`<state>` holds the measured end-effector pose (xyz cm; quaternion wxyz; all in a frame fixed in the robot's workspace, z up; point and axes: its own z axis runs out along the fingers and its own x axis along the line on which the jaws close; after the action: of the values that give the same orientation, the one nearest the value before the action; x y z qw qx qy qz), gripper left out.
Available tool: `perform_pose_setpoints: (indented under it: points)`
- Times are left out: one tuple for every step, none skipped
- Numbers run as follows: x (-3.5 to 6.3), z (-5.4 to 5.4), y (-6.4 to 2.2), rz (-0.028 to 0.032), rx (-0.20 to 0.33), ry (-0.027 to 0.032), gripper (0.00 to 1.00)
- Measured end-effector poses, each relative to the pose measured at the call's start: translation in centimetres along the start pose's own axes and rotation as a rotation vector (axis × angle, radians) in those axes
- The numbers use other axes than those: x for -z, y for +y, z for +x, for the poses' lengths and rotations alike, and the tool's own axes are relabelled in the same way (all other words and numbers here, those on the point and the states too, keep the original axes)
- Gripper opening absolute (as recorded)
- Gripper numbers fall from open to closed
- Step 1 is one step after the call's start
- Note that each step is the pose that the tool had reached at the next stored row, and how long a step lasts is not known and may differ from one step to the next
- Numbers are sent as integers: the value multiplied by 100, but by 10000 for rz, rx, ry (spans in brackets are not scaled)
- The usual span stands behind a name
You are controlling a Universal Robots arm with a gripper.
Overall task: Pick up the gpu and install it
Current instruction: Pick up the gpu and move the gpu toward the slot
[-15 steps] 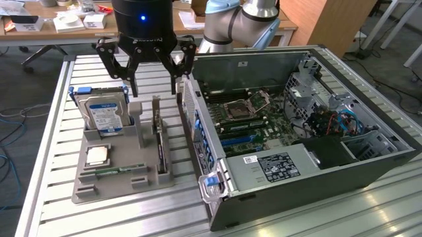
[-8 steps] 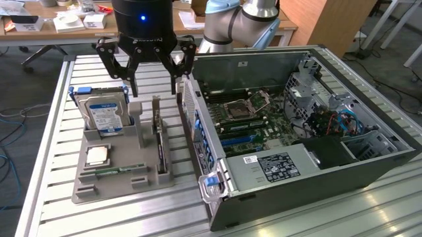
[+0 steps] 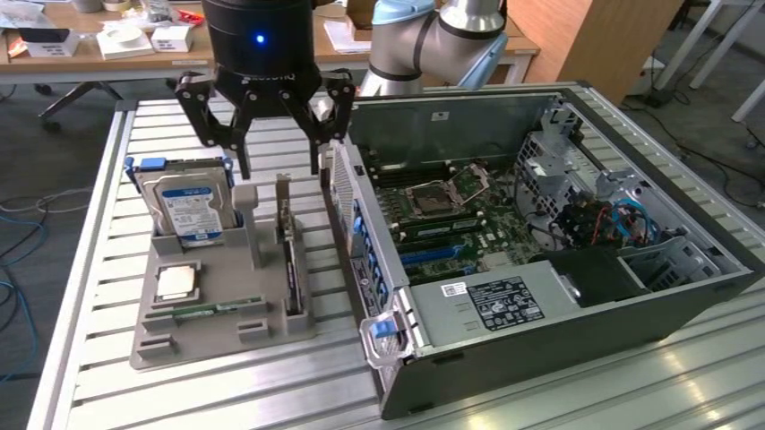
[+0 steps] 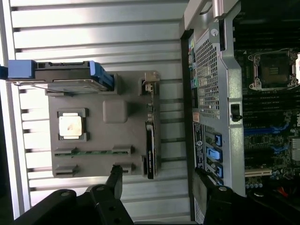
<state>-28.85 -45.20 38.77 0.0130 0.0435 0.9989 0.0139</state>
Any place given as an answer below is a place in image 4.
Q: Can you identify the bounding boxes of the CPU socket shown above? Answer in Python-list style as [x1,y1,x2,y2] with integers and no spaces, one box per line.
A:
[247,50,300,91]

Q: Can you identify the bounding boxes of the blue slot retention clip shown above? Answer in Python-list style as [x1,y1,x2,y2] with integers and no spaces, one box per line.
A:
[215,164,224,179]
[206,145,223,165]
[213,133,223,148]

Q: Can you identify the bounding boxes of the black case lock slider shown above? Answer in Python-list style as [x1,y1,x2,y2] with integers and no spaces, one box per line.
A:
[231,104,242,120]

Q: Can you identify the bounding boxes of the blue expansion slot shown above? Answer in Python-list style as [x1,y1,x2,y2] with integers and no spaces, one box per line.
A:
[243,124,290,137]

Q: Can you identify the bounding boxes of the green RAM stick bare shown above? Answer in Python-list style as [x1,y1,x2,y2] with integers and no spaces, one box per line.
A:
[55,150,129,157]

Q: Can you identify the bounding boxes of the hard disk blue caddy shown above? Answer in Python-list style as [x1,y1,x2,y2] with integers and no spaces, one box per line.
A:
[0,60,115,91]

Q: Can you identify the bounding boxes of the silver chipset heatsink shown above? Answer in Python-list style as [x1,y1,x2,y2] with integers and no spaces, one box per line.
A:
[292,138,300,165]

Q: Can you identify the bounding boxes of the green motherboard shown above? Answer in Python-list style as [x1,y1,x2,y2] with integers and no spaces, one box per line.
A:
[233,44,300,195]

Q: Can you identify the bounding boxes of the grey parts rack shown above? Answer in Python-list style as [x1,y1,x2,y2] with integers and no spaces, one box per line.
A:
[45,71,163,180]

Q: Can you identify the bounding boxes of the black open PC case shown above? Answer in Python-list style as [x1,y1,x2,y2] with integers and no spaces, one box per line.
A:
[180,0,300,225]

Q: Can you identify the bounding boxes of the silver CPU chip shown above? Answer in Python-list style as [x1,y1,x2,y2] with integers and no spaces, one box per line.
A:
[58,112,86,141]

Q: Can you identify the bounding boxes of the white expansion slot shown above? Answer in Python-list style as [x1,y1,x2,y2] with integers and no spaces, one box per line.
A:
[245,168,272,178]

